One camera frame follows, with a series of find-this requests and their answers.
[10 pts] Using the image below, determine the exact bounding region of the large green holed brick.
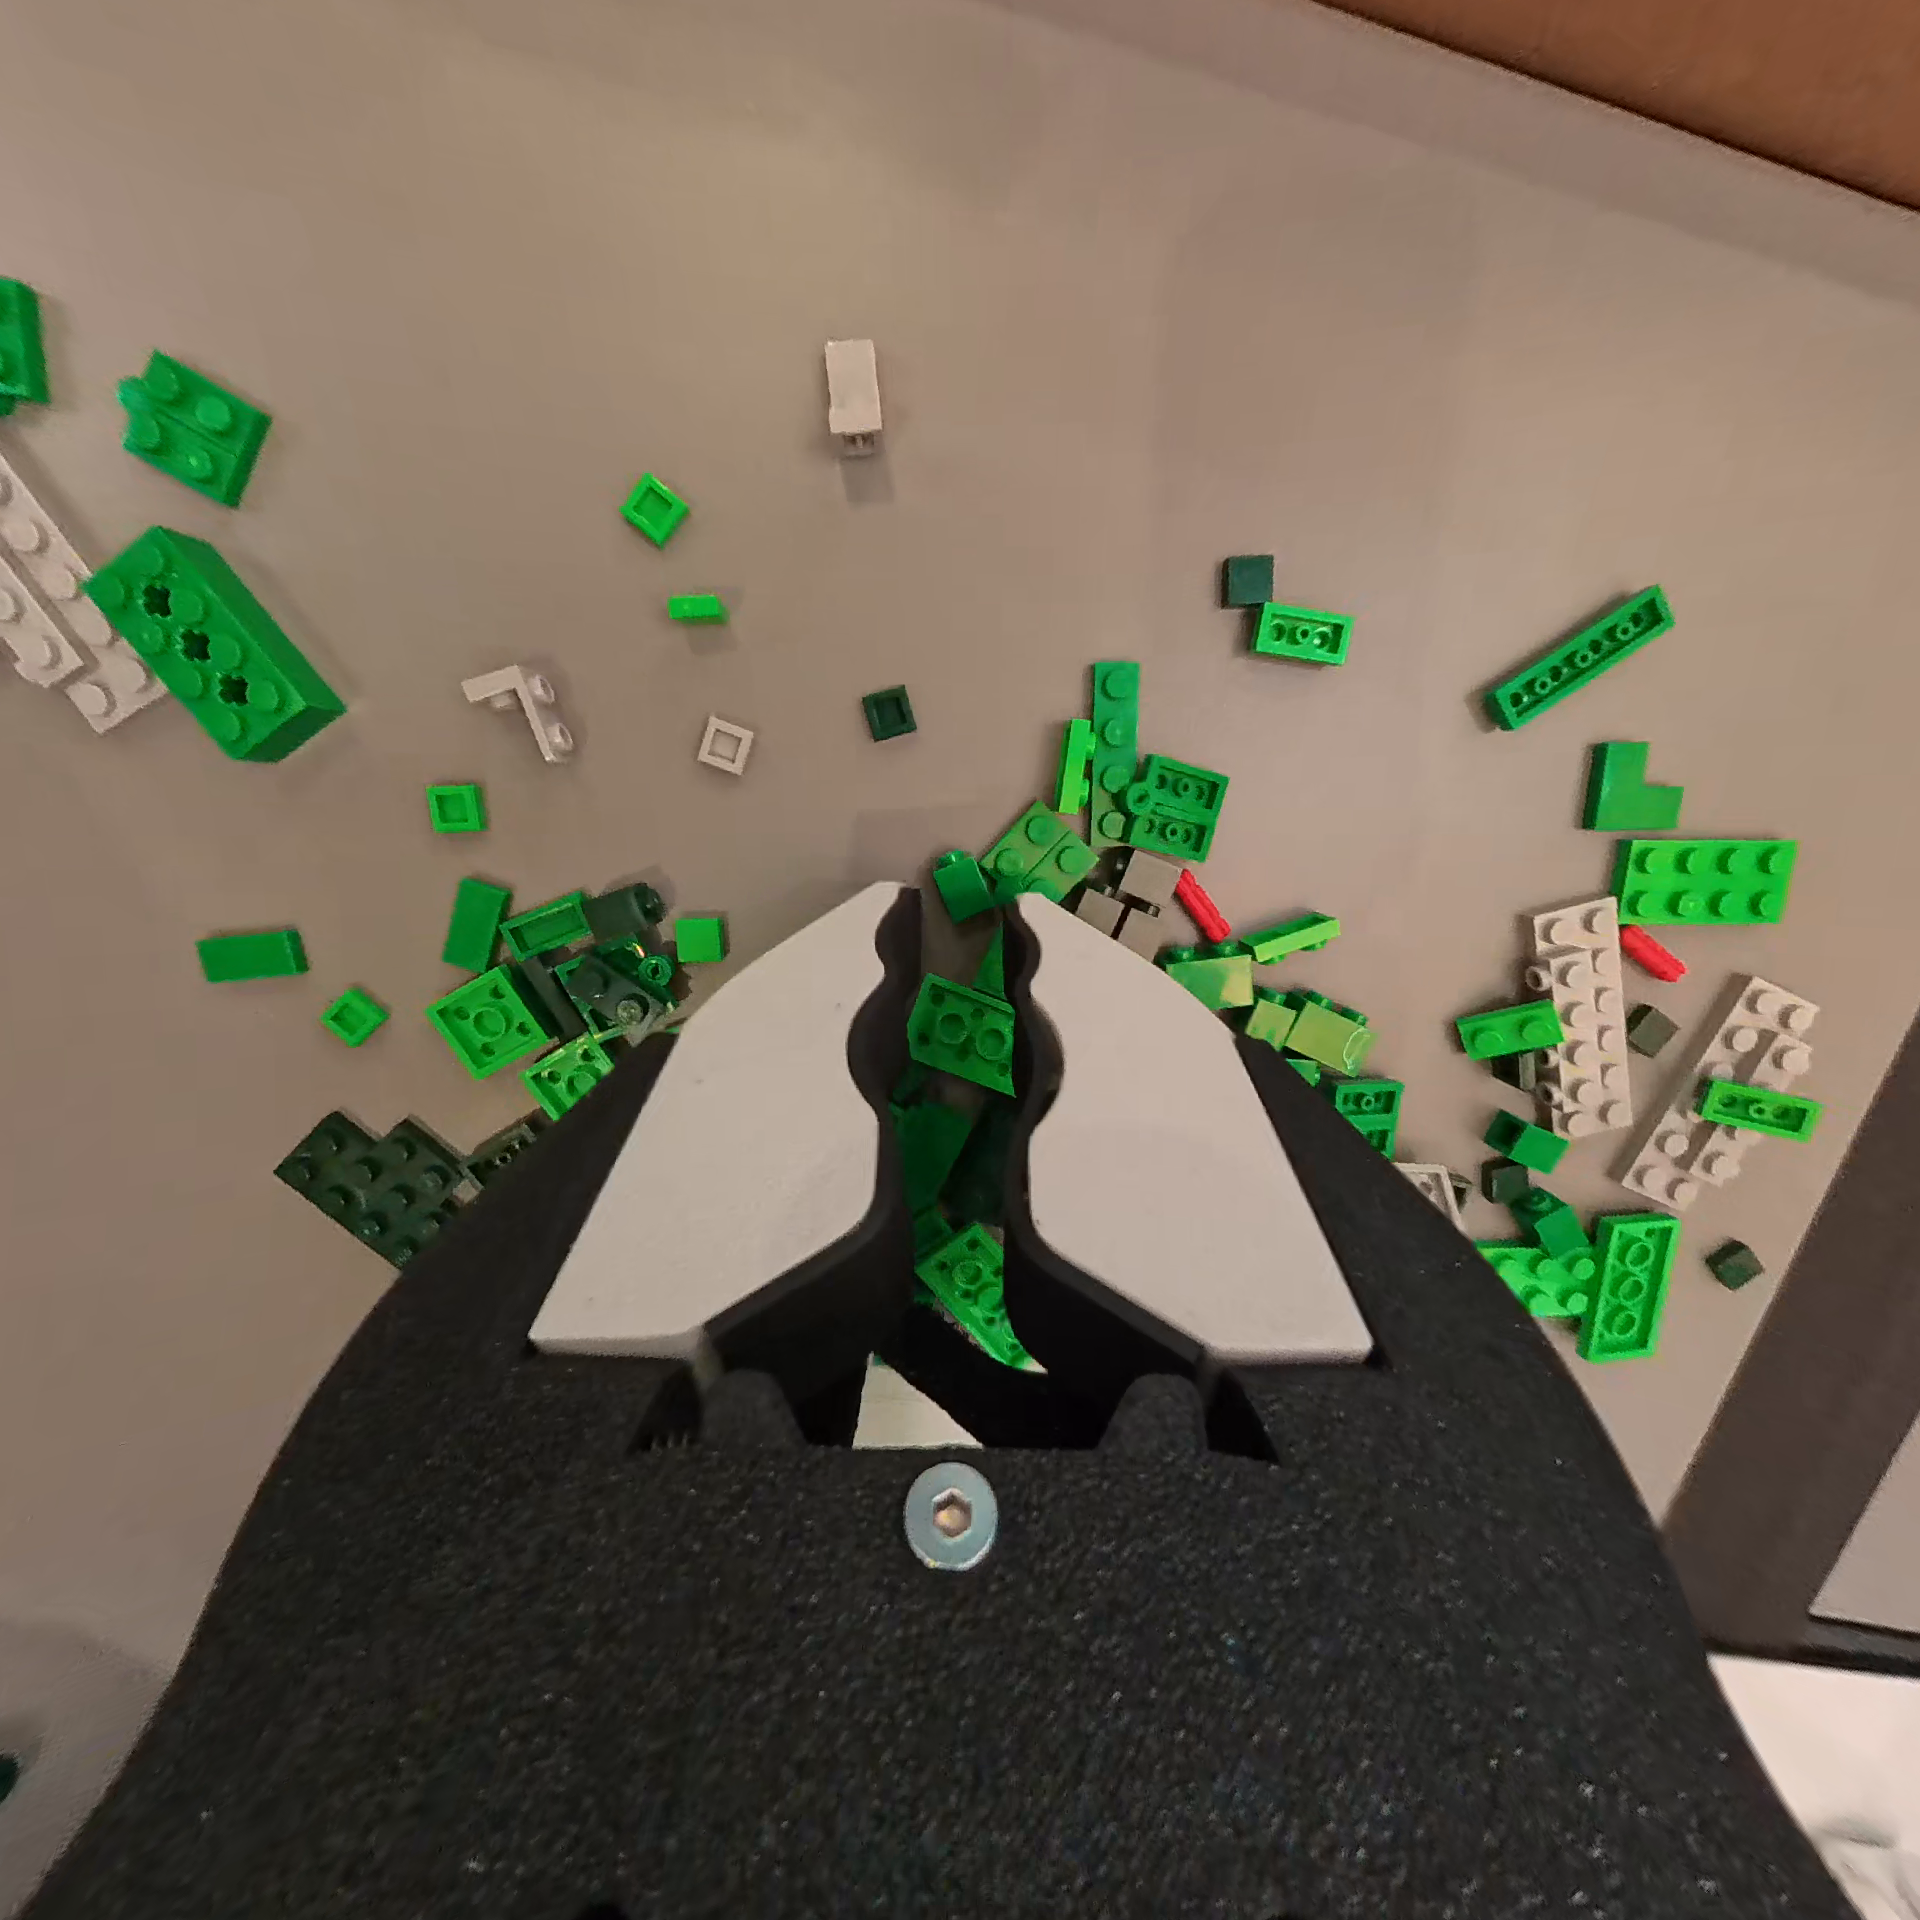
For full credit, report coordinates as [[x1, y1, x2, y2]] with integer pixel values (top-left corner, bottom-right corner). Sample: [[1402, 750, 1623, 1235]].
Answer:
[[82, 524, 347, 767]]

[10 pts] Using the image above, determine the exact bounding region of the white angled plate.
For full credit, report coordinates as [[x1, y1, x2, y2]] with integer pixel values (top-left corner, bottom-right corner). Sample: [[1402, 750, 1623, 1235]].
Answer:
[[459, 663, 578, 767]]

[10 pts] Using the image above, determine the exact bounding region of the large dark green plate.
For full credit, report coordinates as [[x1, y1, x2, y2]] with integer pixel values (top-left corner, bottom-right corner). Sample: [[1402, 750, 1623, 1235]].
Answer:
[[271, 1111, 486, 1273]]

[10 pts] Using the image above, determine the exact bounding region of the green square plate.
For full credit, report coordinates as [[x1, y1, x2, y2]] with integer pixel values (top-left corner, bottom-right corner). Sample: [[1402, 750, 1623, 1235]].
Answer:
[[903, 973, 1023, 1087]]

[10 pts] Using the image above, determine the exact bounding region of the green angled tile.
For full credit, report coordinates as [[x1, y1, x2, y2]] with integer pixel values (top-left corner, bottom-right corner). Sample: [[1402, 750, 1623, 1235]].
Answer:
[[1581, 741, 1685, 835]]

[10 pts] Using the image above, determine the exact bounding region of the light grey long plate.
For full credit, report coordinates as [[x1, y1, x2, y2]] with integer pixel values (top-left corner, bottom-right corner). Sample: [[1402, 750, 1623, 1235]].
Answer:
[[0, 451, 171, 739], [1525, 894, 1637, 1142], [1619, 974, 1821, 1214]]

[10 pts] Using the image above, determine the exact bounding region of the white cloth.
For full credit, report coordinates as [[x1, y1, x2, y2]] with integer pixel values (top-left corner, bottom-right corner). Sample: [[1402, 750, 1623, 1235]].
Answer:
[[1705, 1651, 1920, 1920]]

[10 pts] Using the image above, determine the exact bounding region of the green wide studded plate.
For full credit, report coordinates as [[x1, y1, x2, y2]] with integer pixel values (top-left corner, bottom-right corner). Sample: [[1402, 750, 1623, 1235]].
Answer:
[[115, 351, 276, 510]]

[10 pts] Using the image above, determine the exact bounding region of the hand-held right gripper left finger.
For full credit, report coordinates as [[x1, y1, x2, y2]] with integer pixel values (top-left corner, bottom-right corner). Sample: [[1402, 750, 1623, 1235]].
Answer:
[[528, 882, 924, 1401]]

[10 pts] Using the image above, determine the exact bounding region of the white tall brick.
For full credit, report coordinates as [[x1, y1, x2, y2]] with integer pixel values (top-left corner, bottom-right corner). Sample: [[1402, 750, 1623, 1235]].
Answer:
[[822, 339, 885, 459]]

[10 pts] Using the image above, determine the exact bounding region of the pile of green bricks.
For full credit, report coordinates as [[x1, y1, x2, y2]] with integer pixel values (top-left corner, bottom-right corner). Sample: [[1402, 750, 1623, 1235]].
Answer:
[[426, 882, 731, 1122], [887, 660, 1412, 1375], [1476, 1106, 1602, 1327]]

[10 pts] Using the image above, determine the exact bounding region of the long narrow green plate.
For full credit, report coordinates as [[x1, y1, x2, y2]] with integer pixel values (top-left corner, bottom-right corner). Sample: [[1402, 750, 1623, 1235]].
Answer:
[[1483, 583, 1676, 735]]

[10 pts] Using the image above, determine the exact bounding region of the green eight-stud plate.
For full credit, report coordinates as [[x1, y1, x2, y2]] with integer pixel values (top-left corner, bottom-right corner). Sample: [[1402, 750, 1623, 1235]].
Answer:
[[1610, 837, 1799, 929], [1574, 1208, 1681, 1364]]

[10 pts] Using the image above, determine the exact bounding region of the dark furniture bar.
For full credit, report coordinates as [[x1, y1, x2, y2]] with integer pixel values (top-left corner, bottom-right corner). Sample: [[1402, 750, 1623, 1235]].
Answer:
[[1661, 1016, 1920, 1675]]

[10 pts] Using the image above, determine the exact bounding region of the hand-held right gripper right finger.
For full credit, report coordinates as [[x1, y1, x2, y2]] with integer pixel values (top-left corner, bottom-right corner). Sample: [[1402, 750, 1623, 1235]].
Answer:
[[1002, 894, 1376, 1371]]

